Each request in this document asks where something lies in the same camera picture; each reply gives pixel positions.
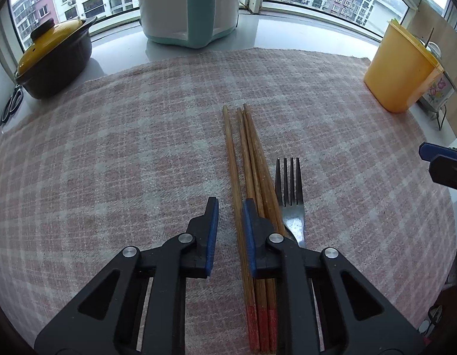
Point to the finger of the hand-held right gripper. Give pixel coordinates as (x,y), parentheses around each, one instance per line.
(450,175)
(433,151)

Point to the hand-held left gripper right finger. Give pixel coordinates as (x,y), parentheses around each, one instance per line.
(250,244)

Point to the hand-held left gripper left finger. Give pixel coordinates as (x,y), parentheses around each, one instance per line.
(210,244)

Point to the metal fork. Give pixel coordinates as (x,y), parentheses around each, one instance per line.
(293,218)

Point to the yellow plastic container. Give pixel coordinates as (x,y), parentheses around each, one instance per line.
(394,74)

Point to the bundle of wooden chopsticks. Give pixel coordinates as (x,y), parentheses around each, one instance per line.
(256,148)

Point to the white floral rice cooker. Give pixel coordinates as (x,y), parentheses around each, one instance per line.
(439,88)

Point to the light wooden board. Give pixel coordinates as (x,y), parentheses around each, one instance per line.
(450,44)

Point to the pink checked tablecloth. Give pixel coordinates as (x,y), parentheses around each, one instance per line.
(121,155)

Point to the dark clay pot yellow lid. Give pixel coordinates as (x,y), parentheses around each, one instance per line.
(55,66)

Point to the white teal electric pot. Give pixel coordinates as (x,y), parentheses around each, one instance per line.
(169,7)

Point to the black scissors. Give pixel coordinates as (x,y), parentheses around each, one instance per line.
(16,100)

